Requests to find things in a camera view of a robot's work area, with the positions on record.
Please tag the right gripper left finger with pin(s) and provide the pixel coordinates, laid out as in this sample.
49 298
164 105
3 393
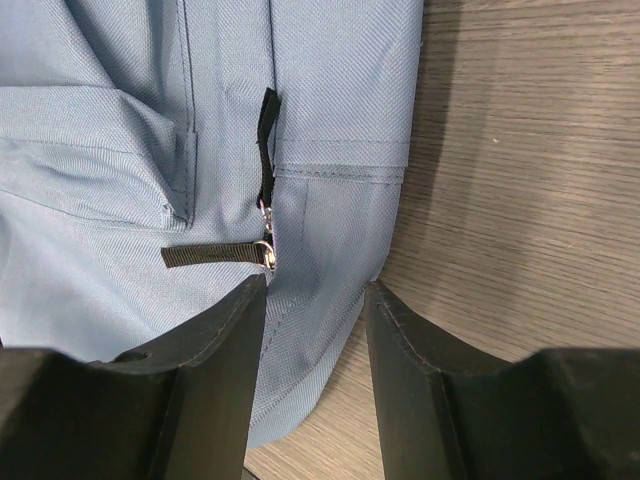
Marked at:
176 407

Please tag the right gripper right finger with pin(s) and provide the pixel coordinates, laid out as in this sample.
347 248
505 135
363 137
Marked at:
448 410

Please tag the light blue backpack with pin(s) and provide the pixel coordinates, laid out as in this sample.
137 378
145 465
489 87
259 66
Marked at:
129 127

